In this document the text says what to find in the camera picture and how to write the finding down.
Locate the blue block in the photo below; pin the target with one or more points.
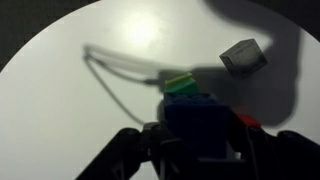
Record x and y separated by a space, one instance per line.
200 121

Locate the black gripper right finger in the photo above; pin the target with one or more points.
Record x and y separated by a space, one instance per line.
243 139

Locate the orange block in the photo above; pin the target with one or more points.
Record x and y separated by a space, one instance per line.
249 121

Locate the round white table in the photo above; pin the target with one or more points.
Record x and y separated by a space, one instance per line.
101 68

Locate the green block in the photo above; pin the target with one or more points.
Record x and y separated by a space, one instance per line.
184 86

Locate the grey block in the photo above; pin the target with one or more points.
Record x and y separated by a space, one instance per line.
243 59

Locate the yellow-green block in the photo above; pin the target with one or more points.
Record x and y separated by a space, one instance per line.
178 78

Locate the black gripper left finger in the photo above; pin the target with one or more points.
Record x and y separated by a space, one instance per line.
170 157

